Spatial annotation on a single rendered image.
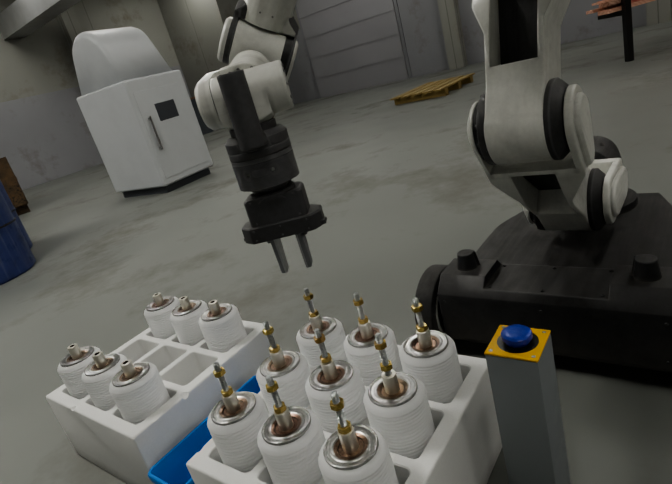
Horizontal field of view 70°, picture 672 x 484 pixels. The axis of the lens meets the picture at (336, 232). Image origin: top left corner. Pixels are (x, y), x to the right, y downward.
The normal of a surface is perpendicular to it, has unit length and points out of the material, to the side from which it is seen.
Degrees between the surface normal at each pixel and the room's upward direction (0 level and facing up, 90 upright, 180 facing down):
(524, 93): 59
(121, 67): 71
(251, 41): 78
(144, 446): 90
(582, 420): 0
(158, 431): 90
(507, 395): 90
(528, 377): 90
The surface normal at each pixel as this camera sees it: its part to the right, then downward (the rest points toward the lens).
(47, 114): 0.78, 0.00
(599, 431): -0.25, -0.91
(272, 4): 0.04, 0.59
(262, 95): 0.06, 0.32
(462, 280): -0.59, -0.35
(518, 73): -0.62, 0.11
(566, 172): -0.41, 0.76
